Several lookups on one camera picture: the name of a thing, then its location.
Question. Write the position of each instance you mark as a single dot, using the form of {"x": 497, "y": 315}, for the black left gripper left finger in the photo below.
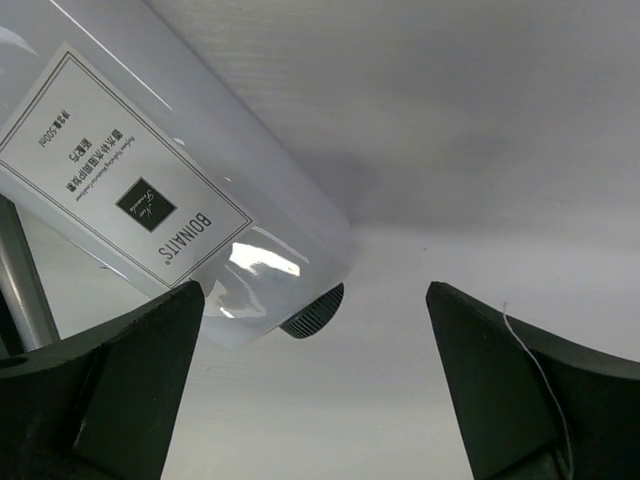
{"x": 101, "y": 404}

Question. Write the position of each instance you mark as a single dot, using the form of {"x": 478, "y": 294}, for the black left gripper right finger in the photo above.
{"x": 530, "y": 404}

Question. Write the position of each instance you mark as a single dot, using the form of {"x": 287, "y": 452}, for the white bottle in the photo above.
{"x": 116, "y": 135}

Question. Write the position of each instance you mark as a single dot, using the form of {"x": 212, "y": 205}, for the aluminium mounting rail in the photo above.
{"x": 21, "y": 286}

